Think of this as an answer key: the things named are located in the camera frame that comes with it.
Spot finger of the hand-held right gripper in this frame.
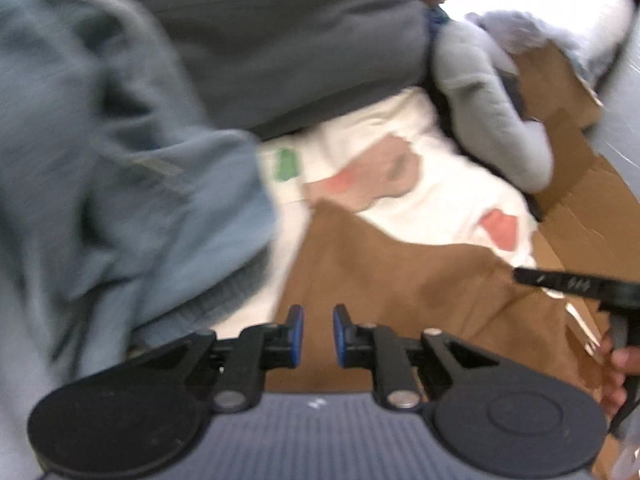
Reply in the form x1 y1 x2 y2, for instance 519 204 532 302
513 266 608 307

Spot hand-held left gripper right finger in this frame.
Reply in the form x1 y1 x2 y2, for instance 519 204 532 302
332 303 501 411

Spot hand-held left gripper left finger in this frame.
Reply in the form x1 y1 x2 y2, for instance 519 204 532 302
131 304 305 414

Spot brown shirt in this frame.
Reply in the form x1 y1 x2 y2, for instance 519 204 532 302
265 199 608 396

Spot person's right hand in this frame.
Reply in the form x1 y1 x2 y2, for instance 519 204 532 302
597 335 640 418

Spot brown cardboard sheet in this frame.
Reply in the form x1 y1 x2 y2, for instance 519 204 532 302
512 40 640 480

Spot cream bear-print bed sheet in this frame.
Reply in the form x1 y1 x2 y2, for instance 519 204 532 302
215 87 538 341

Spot grey plastic-wrapped roll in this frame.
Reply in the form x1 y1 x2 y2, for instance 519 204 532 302
585 35 640 176

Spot grey neck pillow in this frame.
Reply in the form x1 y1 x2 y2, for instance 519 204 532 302
431 15 556 193

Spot light blue jeans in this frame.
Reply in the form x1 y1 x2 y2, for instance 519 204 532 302
0 0 281 480

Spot plastic-wrapped white pillow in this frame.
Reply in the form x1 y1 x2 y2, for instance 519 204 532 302
440 0 636 81

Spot dark grey cloth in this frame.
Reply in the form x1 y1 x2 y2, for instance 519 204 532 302
95 0 436 141

